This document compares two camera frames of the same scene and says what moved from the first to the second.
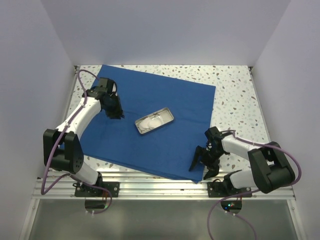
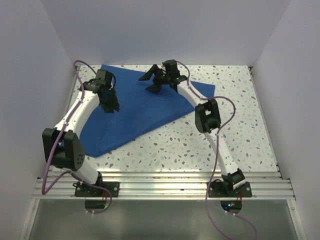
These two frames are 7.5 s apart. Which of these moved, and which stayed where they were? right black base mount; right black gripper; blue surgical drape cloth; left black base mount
Moved: right black gripper; blue surgical drape cloth
Stayed: left black base mount; right black base mount
